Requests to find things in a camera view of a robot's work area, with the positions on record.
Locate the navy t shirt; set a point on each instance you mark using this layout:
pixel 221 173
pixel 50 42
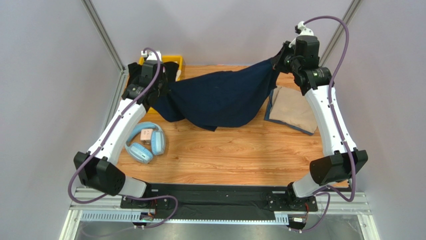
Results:
pixel 229 99

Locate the yellow plastic bin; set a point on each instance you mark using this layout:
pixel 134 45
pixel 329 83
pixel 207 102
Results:
pixel 158 73

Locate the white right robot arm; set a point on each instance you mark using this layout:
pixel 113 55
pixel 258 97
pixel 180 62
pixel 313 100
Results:
pixel 342 159

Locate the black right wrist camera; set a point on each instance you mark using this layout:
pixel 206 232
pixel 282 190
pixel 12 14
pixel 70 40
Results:
pixel 302 30

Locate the aluminium frame rail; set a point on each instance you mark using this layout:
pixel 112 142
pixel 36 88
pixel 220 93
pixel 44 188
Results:
pixel 336 219

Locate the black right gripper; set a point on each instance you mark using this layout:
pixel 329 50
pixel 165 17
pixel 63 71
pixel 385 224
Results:
pixel 277 57

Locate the beige folded t shirt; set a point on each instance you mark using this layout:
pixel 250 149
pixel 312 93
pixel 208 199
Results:
pixel 293 108

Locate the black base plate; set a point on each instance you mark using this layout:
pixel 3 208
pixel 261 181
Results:
pixel 221 202

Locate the blue folded t shirt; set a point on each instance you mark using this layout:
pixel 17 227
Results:
pixel 268 111

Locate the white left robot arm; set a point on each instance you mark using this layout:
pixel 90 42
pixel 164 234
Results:
pixel 97 167

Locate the light blue headphones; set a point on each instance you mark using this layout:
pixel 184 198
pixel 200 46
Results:
pixel 144 153

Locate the black t shirt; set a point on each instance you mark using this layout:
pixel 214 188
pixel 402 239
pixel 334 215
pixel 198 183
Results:
pixel 171 69

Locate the pinkish cube power adapter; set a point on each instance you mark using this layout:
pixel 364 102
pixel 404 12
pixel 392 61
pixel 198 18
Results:
pixel 146 135

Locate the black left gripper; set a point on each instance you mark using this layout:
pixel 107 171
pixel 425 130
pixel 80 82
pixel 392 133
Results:
pixel 166 88

